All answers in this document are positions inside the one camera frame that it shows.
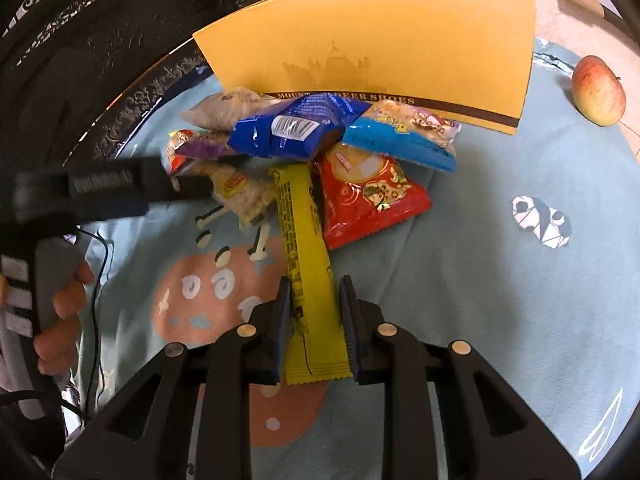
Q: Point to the white balls clear packet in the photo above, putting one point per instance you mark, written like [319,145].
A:
[225,109]

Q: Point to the printed light blue cloth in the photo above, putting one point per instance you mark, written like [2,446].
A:
[475,270]

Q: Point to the light blue cartoon packet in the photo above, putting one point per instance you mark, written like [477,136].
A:
[410,135]

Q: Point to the person's left hand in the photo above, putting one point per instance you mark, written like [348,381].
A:
[62,317]

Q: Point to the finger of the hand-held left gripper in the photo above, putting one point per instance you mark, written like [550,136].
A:
[150,182]

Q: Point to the carved black table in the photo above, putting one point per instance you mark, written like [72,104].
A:
[100,40]

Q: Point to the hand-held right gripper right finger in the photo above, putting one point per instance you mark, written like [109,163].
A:
[350,332]

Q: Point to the yellow cardboard shoe box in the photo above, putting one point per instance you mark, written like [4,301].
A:
[380,45]

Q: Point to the red yellow apple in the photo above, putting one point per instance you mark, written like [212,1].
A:
[599,91]

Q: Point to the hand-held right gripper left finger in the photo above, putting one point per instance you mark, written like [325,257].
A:
[281,332]

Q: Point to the purple snack packet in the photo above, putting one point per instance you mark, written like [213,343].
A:
[197,152]

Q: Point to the red snack packet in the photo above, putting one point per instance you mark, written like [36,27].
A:
[370,190]

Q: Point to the clear packet yellow red label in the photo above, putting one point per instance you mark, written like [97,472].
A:
[245,192]

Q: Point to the yellow bar snack packet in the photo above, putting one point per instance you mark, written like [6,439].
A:
[306,250]

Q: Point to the dark blue snack packet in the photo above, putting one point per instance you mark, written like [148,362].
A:
[295,132]

